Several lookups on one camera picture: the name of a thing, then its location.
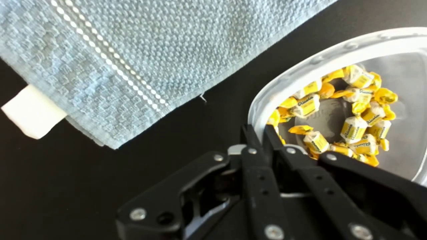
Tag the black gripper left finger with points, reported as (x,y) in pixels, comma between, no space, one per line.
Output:
(265,205)

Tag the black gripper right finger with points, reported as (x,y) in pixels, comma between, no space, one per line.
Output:
(341,219)

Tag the clear plastic candy container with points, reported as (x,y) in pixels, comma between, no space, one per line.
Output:
(400,56)

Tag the light blue towel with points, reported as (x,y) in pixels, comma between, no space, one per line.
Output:
(113,68)

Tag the yellow wrapped candies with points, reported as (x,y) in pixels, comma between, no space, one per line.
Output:
(348,111)

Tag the round black table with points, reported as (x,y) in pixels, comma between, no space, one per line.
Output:
(66,187)

